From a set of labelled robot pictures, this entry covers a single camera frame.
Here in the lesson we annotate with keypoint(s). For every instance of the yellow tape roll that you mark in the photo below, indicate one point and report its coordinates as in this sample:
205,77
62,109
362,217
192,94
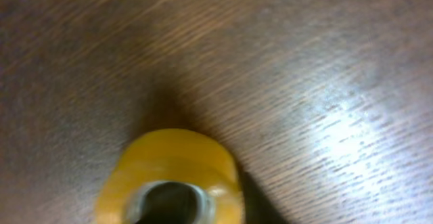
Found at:
186,158

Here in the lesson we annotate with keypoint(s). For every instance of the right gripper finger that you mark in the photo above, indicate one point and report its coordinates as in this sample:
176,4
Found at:
258,208

